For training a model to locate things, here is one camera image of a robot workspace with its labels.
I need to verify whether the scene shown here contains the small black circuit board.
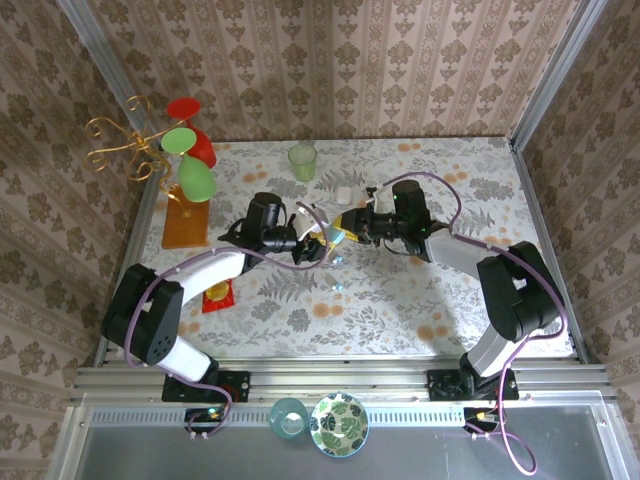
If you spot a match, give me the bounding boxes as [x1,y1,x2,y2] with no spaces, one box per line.
[184,407,227,435]
[463,407,502,434]

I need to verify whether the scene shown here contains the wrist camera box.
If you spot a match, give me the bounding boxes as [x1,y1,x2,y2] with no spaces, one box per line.
[364,185,390,214]
[293,201,329,237]

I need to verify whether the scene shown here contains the grey slotted cable duct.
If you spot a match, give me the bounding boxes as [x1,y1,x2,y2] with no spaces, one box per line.
[89,405,501,425]

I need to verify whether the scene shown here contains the red plastic wine glass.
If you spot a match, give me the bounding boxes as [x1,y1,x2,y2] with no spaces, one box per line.
[166,97,217,170]

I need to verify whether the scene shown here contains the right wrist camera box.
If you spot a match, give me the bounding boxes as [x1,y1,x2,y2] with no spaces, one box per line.
[364,185,390,214]

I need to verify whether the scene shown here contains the red packet with gold print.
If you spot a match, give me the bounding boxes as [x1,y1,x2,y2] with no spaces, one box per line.
[201,279,237,315]

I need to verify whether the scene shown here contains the aluminium cross rail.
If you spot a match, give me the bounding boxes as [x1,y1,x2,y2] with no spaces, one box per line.
[73,363,615,404]

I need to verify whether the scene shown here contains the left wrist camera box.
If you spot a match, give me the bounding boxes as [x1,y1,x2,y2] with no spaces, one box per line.
[293,201,329,237]

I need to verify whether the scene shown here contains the floral tablecloth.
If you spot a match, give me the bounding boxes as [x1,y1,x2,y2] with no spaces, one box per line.
[121,138,576,359]

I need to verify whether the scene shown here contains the teal plastic cup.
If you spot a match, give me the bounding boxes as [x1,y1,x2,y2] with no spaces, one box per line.
[269,398,310,441]

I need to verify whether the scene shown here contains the leaf pattern bowl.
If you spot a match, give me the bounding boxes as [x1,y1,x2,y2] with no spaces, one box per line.
[309,392,371,457]

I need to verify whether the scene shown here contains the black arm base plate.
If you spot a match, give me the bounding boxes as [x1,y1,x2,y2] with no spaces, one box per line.
[161,370,251,404]
[427,368,521,402]

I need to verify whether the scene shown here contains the gold wire rack orange base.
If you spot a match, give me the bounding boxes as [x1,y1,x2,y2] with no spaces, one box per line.
[83,95,211,250]

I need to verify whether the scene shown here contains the green plastic wine glass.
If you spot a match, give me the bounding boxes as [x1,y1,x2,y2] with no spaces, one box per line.
[160,128,218,203]

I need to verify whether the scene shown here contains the green translucent tumbler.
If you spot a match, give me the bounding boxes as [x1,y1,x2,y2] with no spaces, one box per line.
[287,142,318,183]

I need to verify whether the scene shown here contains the aluminium side rail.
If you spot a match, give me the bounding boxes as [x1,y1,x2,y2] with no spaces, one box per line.
[508,137,590,365]
[92,169,169,369]

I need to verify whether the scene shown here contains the aluminium frame post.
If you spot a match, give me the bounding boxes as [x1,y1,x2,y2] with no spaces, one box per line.
[55,0,151,132]
[508,0,610,151]

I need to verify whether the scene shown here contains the grey metal shelf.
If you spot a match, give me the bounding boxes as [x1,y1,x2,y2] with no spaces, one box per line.
[49,399,631,480]

